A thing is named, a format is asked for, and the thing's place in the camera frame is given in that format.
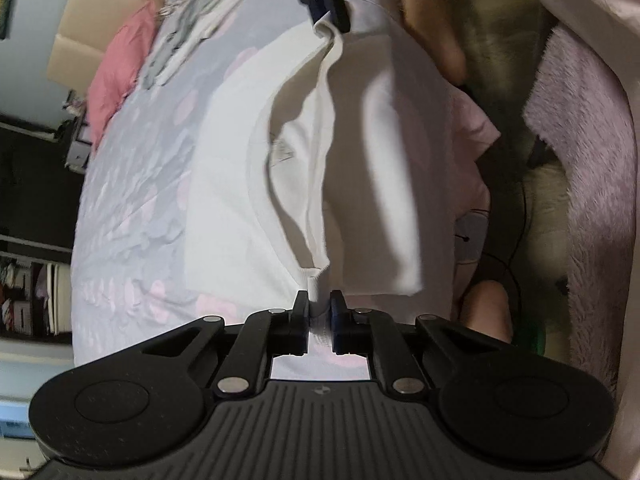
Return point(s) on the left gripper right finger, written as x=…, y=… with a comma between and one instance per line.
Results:
x=349, y=329

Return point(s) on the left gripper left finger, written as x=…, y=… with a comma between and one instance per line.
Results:
x=298, y=324

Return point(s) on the white t-shirt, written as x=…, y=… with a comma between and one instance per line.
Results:
x=324, y=162

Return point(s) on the pile of grey clothes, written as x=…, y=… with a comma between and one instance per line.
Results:
x=184, y=30

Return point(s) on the polka dot bed sheet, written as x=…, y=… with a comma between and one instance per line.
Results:
x=127, y=266

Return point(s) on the pink pillow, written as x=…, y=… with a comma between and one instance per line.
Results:
x=118, y=71

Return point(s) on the beige headboard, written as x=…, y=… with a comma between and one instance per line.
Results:
x=85, y=30

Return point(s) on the purple fluffy robe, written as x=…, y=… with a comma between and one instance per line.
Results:
x=580, y=110

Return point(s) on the nightstand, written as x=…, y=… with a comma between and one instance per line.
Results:
x=74, y=134

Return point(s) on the dark wardrobe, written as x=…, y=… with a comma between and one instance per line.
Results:
x=39, y=208

